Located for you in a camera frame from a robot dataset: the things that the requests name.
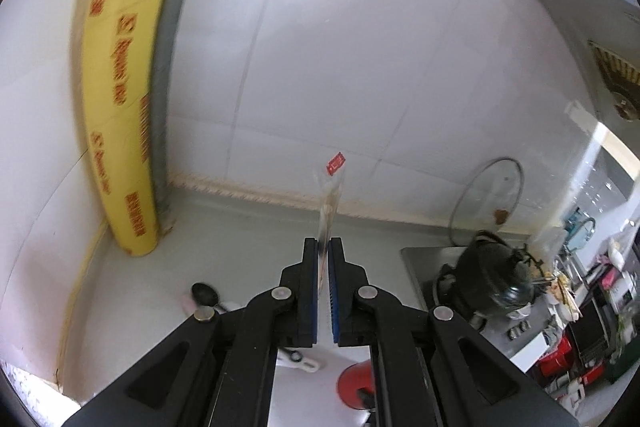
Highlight chrome sink faucet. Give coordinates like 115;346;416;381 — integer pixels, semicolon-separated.
565;216;598;253

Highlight grey vertical pipe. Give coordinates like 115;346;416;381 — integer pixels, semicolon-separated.
149;0;218;238

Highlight white spoon with hole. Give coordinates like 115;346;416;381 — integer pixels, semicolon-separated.
277;349;321;373

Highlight black kettle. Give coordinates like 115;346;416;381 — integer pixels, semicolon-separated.
452;231;538;315

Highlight red metal canister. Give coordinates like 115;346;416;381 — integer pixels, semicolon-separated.
336;363;375;412

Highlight sleeved wooden chopsticks pair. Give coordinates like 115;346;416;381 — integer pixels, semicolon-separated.
311;151;348;343

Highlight yellow cling film roll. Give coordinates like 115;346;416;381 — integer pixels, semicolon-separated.
74;0;180;258

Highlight stainless steel gas stove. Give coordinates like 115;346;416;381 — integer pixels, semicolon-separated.
400;246;551;375

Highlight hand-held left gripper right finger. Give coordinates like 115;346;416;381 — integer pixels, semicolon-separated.
328;237;581;427

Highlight black countertop appliance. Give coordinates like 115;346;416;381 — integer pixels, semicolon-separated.
567;297;613;358

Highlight red container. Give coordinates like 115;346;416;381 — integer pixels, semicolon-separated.
537;334;576;375

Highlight black plastic measuring spoon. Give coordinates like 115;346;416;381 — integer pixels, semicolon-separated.
191;282;303;360

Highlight glass pot lid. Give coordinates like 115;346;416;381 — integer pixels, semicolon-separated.
449;157;525;248

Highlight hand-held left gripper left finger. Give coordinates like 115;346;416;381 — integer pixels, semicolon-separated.
62;237;321;427

